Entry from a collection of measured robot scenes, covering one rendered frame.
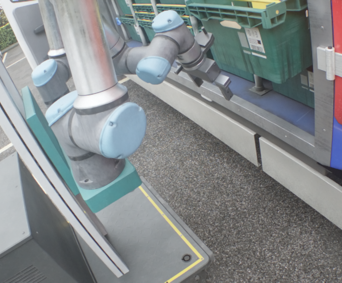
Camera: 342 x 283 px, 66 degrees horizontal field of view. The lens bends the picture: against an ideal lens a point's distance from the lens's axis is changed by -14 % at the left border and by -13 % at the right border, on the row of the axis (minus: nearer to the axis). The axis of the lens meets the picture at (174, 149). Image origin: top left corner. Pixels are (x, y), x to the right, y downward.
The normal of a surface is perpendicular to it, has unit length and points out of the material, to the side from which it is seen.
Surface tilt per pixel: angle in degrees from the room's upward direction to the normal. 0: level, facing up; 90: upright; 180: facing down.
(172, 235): 0
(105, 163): 73
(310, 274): 0
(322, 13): 90
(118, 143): 98
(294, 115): 0
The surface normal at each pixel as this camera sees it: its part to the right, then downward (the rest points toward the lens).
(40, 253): 0.51, 0.41
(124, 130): 0.81, 0.28
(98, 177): 0.24, 0.25
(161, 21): -0.47, -0.43
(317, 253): -0.28, -0.76
